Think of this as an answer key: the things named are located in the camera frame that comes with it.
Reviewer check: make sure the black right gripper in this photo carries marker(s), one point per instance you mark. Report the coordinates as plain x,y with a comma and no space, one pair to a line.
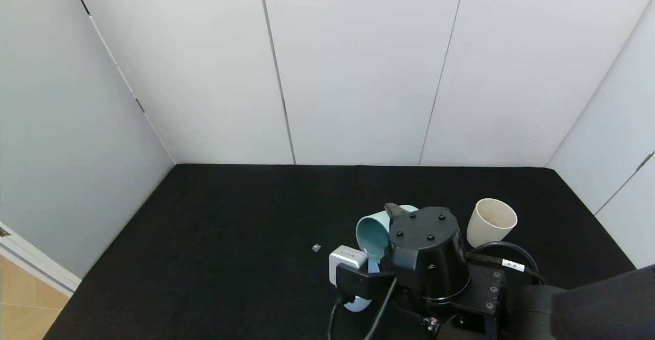
389,266

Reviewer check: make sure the teal plastic cup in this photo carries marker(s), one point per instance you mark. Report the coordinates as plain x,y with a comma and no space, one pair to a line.
371,235

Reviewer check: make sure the beige plastic cup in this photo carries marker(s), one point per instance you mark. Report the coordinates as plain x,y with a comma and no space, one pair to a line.
488,227

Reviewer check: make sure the light blue plastic cup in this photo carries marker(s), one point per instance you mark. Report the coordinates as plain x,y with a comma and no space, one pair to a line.
358,305

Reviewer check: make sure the black table cloth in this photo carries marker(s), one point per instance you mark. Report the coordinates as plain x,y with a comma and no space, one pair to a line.
230,227

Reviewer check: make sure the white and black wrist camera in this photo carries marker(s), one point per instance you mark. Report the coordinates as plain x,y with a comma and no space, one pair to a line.
348,260

